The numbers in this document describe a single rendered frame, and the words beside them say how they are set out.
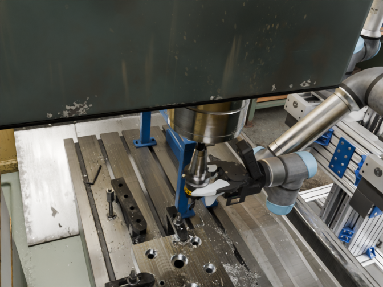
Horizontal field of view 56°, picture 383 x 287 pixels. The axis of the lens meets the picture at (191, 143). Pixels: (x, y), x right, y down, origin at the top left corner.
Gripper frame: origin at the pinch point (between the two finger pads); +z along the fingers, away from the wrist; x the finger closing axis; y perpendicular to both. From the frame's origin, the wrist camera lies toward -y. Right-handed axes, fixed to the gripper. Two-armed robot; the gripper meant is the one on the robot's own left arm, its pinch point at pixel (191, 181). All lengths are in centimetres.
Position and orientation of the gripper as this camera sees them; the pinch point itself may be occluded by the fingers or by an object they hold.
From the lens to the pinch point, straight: 83.6
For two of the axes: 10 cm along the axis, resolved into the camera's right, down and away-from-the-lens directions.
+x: -3.8, -5.8, 7.2
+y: -1.1, 8.0, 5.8
